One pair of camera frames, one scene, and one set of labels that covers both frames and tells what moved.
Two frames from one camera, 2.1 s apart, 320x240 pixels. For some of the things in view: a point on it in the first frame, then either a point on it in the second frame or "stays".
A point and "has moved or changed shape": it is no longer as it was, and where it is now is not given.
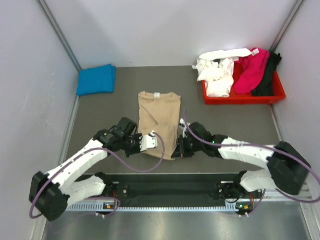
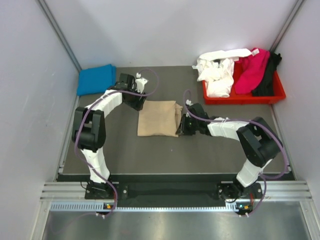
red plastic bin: [246, 99] stays
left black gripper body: [131, 145] to [133, 102]
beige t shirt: [160, 112] has moved or changed shape
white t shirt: [216, 69] stays
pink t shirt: [249, 71] stays
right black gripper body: [189, 146] to [189, 126]
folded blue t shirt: [98, 80] stays
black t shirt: [266, 87] stays
